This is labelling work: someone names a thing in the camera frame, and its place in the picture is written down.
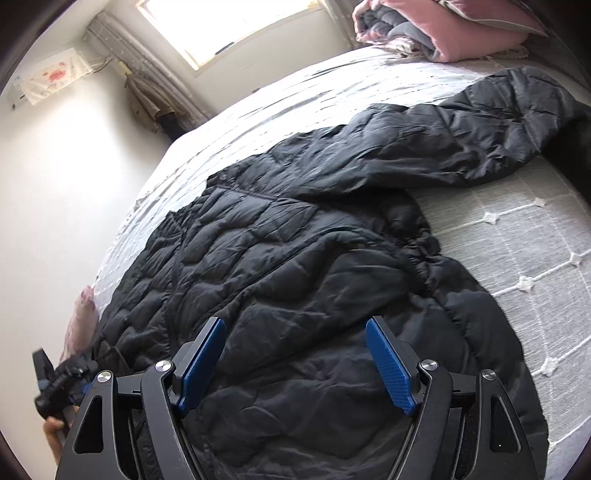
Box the pink cloth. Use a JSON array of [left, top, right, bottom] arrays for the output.
[[65, 285, 99, 363]]

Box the grey curtain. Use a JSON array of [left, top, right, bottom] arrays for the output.
[[88, 11, 213, 134]]

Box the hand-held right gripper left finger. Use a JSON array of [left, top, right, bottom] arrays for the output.
[[54, 316, 227, 480]]

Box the black puffer jacket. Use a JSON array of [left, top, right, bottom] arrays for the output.
[[90, 65, 591, 480]]

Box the hanging beige coat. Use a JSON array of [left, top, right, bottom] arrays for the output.
[[124, 71, 178, 137]]

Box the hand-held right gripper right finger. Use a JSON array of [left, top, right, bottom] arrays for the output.
[[365, 316, 539, 480]]

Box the folded pink grey quilt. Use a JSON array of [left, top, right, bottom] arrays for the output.
[[353, 0, 532, 63]]

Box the bed with white quilted bedspread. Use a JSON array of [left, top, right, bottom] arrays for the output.
[[65, 44, 591, 480]]

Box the person's left hand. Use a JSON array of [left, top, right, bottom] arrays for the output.
[[43, 414, 71, 462]]

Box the dark cloth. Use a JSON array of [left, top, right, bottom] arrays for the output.
[[542, 134, 591, 185]]

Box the air conditioner with printed cover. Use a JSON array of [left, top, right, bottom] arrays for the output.
[[7, 46, 93, 109]]

